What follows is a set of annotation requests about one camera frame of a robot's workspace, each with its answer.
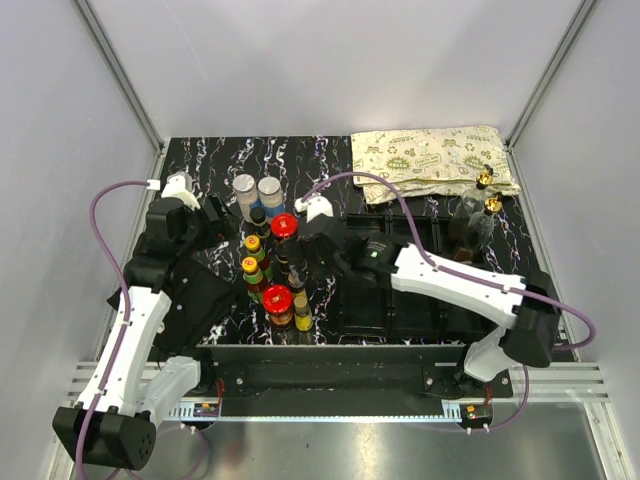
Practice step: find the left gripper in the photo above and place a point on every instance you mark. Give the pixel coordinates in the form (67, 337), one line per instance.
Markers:
(222, 229)

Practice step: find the black-cap spice bottle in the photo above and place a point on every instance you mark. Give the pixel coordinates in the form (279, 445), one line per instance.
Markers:
(259, 221)
(283, 261)

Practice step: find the black cloth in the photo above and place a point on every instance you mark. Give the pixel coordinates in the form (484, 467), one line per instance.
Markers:
(199, 299)

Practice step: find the black-cap spice bottle middle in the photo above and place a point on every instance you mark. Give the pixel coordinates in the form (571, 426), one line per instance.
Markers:
(283, 261)

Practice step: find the red-lid chili sauce jar front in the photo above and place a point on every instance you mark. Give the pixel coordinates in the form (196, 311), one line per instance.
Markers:
(277, 301)

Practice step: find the patterned cream folded cloth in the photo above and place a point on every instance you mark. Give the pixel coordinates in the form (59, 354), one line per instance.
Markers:
(443, 161)

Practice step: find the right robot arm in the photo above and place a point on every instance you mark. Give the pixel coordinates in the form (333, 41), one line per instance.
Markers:
(523, 313)

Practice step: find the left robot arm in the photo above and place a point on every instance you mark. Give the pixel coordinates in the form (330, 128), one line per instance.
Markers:
(165, 306)

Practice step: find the yellow-cap green-label bottle front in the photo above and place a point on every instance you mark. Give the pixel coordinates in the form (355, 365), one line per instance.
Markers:
(255, 281)

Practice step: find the black-cap spice bottle rear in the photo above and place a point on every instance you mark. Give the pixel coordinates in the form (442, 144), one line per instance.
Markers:
(259, 221)

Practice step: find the left white-lid granule jar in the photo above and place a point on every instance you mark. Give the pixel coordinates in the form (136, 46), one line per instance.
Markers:
(246, 192)

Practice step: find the red-lid chili sauce jar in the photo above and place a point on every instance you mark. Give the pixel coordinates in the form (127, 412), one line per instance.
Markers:
(284, 227)
(277, 301)

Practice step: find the yellow-cap green-label bottle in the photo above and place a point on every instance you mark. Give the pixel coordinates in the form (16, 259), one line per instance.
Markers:
(255, 249)
(255, 281)

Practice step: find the black organizer tray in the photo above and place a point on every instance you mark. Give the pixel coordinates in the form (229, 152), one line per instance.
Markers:
(385, 316)

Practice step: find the red-lid chili sauce jar rear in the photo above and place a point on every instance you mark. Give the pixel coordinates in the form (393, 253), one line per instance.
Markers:
(284, 227)

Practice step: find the white-lid granule jar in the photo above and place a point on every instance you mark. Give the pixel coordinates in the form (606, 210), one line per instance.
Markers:
(271, 196)
(246, 192)

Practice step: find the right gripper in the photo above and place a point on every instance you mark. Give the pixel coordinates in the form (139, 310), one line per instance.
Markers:
(299, 251)

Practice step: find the yellow-label beige-cap bottle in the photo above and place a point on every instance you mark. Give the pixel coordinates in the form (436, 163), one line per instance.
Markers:
(296, 284)
(302, 313)

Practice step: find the yellow-cap green-label bottle rear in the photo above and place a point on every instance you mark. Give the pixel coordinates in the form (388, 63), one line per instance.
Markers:
(255, 249)

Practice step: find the right white-lid granule jar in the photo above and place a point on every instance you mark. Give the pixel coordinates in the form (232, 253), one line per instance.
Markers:
(271, 196)

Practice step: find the glass oil bottle gold spout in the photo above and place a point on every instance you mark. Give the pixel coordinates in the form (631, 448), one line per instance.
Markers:
(471, 201)

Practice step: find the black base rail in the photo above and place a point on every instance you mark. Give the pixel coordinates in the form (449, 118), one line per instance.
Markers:
(338, 382)

